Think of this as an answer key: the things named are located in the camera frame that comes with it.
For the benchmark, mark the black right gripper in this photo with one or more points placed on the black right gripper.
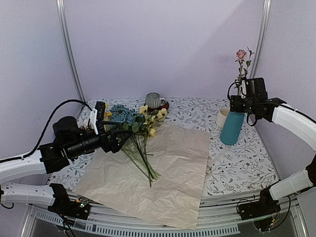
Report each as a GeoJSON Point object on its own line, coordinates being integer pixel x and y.
{"type": "Point", "coordinates": [236, 106]}

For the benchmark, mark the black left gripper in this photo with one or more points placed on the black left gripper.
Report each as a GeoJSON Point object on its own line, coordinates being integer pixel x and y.
{"type": "Point", "coordinates": [113, 144]}

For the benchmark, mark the flower bouquet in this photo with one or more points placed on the flower bouquet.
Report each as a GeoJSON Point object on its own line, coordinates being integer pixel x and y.
{"type": "Point", "coordinates": [143, 124]}

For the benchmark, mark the teal vase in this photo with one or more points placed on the teal vase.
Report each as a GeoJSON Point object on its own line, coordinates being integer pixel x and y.
{"type": "Point", "coordinates": [232, 128]}

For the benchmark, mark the pink rose stem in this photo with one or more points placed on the pink rose stem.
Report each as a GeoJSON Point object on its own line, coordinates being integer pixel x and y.
{"type": "Point", "coordinates": [244, 60]}

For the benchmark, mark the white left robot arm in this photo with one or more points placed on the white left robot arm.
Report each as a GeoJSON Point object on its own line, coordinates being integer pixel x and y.
{"type": "Point", "coordinates": [54, 196]}

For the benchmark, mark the cream mug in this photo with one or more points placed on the cream mug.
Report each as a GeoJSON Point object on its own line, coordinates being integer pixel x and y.
{"type": "Point", "coordinates": [222, 116]}

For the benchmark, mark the striped cup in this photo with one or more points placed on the striped cup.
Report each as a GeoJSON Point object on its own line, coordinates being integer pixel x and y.
{"type": "Point", "coordinates": [154, 100]}

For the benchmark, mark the dark red saucer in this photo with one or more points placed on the dark red saucer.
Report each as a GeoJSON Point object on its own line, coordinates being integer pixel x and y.
{"type": "Point", "coordinates": [164, 105]}

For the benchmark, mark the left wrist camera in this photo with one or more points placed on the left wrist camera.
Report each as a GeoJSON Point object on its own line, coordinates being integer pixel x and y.
{"type": "Point", "coordinates": [96, 117]}

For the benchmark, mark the right aluminium frame post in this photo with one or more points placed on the right aluminium frame post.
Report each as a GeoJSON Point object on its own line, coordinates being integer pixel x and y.
{"type": "Point", "coordinates": [258, 11]}

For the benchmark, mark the aluminium frame post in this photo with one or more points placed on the aluminium frame post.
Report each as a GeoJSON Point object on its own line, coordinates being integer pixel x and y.
{"type": "Point", "coordinates": [258, 11]}
{"type": "Point", "coordinates": [68, 48]}

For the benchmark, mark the aluminium table front rail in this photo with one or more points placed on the aluminium table front rail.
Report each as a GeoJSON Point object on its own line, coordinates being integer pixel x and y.
{"type": "Point", "coordinates": [217, 217]}

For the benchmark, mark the left aluminium frame post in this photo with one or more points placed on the left aluminium frame post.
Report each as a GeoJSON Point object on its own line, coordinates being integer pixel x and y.
{"type": "Point", "coordinates": [68, 48]}

